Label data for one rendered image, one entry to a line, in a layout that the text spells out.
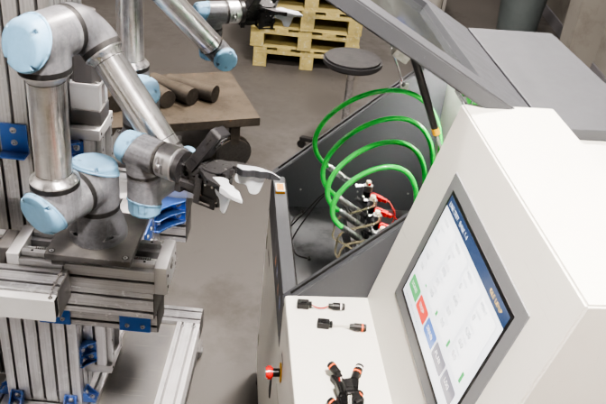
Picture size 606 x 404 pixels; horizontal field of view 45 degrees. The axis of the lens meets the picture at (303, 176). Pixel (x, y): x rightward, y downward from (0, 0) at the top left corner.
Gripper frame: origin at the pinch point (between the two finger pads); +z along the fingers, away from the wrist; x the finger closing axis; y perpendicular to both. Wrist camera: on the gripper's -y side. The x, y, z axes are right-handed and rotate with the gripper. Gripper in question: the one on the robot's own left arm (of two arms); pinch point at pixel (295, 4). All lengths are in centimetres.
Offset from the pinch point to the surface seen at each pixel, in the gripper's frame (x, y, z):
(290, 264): 81, 40, -28
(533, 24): -268, 163, 373
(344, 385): 132, 25, -37
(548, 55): 67, -14, 52
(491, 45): 56, -12, 39
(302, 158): 36, 39, -6
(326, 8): -257, 133, 150
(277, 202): 50, 44, -19
